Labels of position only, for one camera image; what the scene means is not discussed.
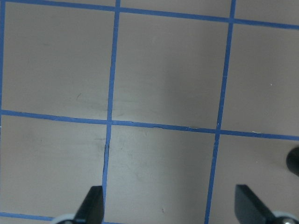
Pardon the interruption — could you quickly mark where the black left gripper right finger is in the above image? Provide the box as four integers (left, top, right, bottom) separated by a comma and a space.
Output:
235, 184, 276, 224

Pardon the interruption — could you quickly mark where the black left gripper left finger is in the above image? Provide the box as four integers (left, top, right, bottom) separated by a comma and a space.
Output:
73, 186, 104, 224

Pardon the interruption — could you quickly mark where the dark wine bottle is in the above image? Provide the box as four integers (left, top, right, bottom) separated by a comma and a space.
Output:
286, 147, 299, 176

